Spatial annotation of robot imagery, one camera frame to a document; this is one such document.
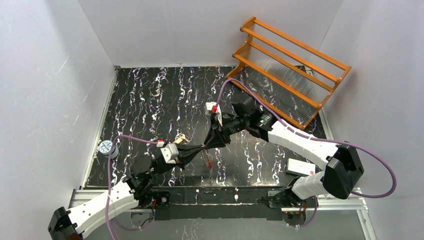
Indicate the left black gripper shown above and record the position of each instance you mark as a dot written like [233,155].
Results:
[180,155]

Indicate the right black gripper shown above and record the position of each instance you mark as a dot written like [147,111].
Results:
[219,130]

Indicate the white red keyring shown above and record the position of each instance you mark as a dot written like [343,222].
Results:
[207,159]

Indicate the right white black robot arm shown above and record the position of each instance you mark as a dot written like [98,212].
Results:
[339,164]

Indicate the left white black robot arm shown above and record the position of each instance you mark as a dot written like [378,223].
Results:
[79,222]

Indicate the small blue white jar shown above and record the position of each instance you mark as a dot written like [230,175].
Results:
[107,149]

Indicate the white box with red mark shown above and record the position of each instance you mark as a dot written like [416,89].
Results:
[300,168]

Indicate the orange wooden rack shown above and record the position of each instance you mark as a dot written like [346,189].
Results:
[292,78]

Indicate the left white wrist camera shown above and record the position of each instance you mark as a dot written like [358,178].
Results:
[168,152]

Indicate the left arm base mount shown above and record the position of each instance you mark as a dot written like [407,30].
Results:
[154,200]

